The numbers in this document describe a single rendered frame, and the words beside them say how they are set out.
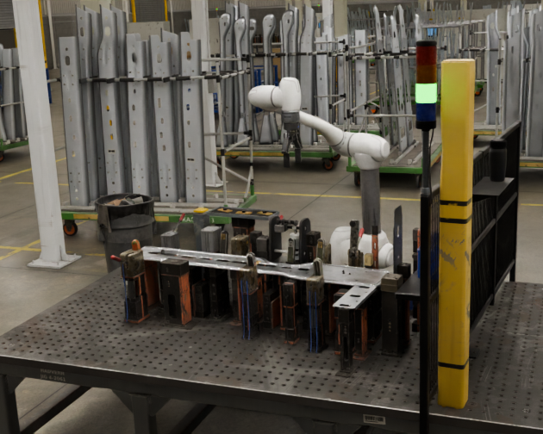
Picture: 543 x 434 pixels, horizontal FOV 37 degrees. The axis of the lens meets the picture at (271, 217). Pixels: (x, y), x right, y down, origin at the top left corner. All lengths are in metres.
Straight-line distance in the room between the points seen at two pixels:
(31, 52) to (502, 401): 5.33
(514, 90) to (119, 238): 5.71
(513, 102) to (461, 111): 7.91
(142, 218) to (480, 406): 4.06
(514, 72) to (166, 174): 4.60
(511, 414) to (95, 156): 6.33
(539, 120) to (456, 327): 7.59
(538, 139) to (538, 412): 7.54
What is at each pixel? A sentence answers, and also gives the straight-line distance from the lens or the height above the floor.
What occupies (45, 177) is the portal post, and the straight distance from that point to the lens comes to 7.54.
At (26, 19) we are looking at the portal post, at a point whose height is 2.21.
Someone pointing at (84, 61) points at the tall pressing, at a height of 1.77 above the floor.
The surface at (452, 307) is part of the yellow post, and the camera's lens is 3.07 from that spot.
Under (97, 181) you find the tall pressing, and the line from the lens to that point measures 8.79.
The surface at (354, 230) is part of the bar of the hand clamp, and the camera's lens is 3.85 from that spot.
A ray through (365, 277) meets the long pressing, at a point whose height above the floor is 1.00.
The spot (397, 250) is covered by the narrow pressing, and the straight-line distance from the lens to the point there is 3.61.
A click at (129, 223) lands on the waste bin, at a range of 6.66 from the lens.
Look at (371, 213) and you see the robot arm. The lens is 4.37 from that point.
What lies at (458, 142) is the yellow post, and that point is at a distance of 2.90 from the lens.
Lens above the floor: 2.19
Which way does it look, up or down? 14 degrees down
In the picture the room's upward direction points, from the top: 2 degrees counter-clockwise
